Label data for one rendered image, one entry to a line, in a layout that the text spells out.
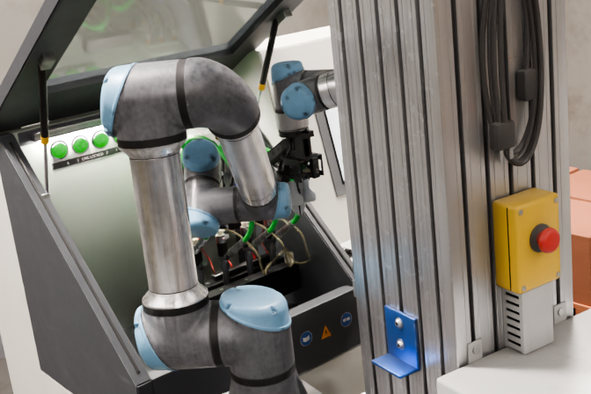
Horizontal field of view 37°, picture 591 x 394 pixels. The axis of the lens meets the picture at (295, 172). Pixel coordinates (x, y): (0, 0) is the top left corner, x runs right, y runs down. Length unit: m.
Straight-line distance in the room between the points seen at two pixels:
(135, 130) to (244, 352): 0.42
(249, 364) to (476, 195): 0.51
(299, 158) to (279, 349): 0.60
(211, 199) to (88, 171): 0.72
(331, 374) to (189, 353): 0.87
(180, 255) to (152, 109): 0.26
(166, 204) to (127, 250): 1.06
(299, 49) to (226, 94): 1.14
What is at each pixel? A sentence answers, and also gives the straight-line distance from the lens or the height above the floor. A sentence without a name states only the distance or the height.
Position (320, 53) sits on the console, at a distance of 2.60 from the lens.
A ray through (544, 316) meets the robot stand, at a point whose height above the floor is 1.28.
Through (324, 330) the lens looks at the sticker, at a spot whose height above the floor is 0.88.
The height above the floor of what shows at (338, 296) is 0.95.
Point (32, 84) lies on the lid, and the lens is 2.12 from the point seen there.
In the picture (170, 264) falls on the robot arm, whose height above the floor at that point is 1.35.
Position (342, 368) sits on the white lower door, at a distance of 2.38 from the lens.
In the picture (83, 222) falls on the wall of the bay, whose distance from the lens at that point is 2.45.
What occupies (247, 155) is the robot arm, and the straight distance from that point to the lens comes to 1.56.
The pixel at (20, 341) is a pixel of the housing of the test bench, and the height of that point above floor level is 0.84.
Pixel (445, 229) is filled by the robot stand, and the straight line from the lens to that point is 1.25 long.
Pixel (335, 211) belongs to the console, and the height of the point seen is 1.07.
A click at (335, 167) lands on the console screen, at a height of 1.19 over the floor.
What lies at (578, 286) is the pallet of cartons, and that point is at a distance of 4.07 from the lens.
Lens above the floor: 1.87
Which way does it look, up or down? 15 degrees down
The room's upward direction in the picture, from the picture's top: 6 degrees counter-clockwise
